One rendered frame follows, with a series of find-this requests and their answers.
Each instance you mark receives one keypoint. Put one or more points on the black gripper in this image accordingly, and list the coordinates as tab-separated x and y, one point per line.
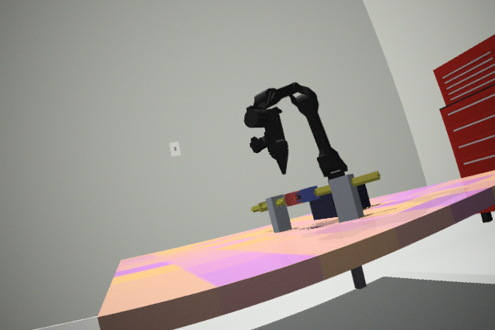
278	146

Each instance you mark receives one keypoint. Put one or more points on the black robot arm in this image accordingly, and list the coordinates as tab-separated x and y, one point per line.
258	116

